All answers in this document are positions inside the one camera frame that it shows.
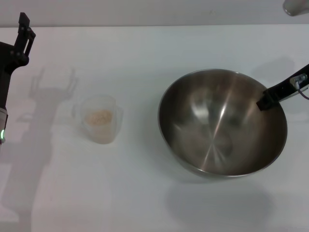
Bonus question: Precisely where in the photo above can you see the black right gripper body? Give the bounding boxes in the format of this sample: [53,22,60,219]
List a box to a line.
[285,63,309,99]

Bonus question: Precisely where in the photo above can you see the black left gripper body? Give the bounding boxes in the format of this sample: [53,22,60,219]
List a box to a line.
[0,41,30,112]

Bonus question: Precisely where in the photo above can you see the stainless steel mixing bowl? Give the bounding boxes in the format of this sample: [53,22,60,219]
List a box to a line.
[158,69,288,180]

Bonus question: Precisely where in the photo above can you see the white rice grains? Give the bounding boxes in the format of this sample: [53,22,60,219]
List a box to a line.
[85,109,113,126]

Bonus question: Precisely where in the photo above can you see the transparent plastic measuring cup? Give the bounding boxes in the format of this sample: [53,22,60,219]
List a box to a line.
[71,94,125,145]

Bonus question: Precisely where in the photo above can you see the right gripper cable with plug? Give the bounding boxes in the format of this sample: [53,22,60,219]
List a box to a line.
[290,74,309,99]

